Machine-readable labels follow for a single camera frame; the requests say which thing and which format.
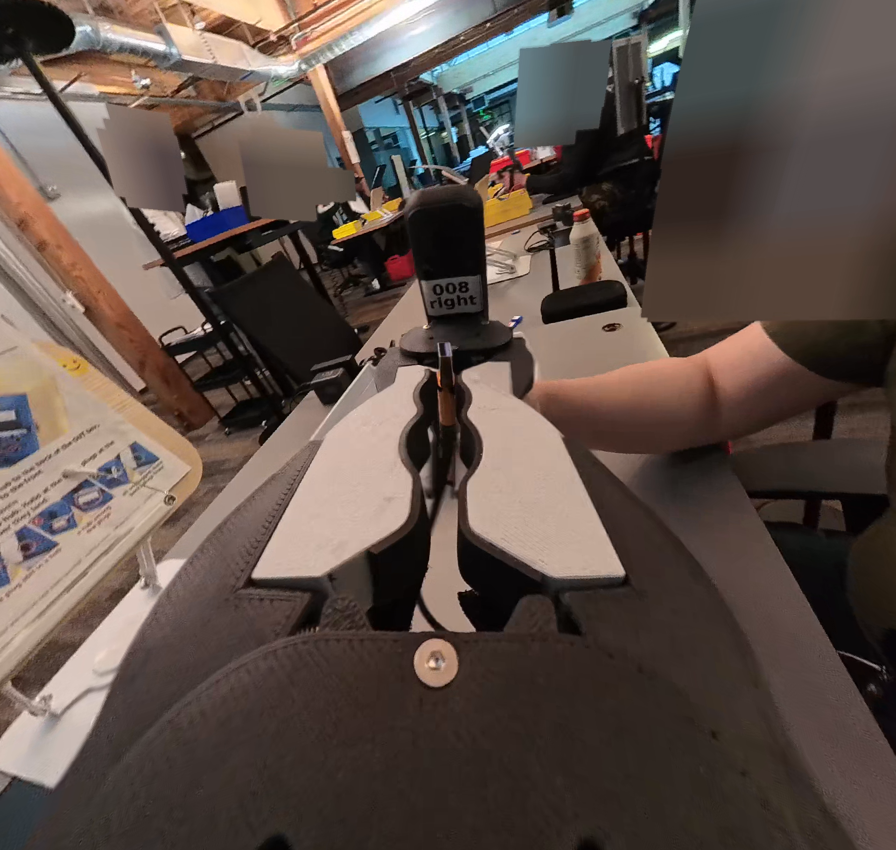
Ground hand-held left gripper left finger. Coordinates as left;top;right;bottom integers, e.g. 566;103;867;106
251;367;429;595

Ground yellow storage bin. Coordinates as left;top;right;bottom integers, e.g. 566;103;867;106
483;188;534;228
332;199;408;240

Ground white drink bottle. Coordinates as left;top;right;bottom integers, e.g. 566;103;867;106
568;209;604;286

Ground black webcam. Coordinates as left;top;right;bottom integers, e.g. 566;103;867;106
539;204;576;292

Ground blue storage bin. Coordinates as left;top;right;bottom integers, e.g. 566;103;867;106
185;204;252;243

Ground wooden top desk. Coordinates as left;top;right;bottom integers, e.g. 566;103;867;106
143;218;312;271

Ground person's right forearm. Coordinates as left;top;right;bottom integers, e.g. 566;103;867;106
525;321;862;455

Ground black office chair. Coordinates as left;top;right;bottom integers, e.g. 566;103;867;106
728;402;896;536

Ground black cable with orange plugs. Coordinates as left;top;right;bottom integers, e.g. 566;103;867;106
419;342;461;632

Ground white tablet stand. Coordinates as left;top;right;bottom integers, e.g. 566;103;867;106
483;244;533;286

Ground black panel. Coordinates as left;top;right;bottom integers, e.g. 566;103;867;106
210;253;364;390

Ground silver ventilation duct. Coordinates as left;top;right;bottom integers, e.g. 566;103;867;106
70;13;330;86

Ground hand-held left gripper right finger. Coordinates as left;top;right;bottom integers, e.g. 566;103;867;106
456;370;627;592

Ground black oval pad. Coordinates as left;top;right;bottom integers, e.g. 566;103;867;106
541;279;629;326

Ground instruction poster board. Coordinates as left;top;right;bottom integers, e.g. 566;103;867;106
0;318;204;683

